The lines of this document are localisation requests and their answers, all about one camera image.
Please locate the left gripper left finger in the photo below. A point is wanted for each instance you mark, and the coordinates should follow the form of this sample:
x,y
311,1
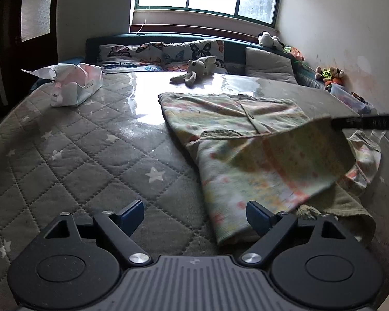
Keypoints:
x,y
115,229

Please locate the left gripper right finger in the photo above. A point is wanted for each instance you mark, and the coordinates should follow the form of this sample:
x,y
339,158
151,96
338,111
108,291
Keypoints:
x,y
272,228

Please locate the colourful patterned child's jacket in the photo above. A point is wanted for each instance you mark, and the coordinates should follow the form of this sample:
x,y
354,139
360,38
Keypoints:
x,y
269,151

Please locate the clear plastic storage box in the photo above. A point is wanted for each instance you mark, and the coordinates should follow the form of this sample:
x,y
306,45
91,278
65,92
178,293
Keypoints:
x,y
355,104

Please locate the colourful small plush toys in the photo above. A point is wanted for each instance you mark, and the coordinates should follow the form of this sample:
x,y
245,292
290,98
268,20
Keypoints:
x,y
330,75

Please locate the grey quilted star table cover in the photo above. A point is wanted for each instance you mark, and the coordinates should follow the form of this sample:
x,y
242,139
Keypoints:
x,y
115,148

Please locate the orange green plush toy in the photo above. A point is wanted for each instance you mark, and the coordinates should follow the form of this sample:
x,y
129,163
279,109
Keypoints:
x,y
294,52

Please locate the grey pillow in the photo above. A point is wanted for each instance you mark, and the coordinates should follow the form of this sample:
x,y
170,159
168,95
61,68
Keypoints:
x,y
268,65

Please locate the white pink tissue pack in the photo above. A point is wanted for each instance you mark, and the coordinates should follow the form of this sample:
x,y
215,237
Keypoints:
x,y
71,84

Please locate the white black plush toy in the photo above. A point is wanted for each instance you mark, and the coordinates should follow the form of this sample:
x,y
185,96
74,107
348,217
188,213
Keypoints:
x,y
267,40

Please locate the teal sofa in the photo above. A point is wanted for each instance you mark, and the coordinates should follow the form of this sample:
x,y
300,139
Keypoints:
x,y
234,51

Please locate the white plush bunny toy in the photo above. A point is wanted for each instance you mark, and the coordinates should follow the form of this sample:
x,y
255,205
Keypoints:
x,y
196,71

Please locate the butterfly patterned cushion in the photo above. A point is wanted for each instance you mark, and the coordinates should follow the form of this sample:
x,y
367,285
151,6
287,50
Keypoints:
x,y
159,56

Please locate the dark wooden door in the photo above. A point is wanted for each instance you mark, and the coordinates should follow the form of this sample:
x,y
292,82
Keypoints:
x,y
28,41

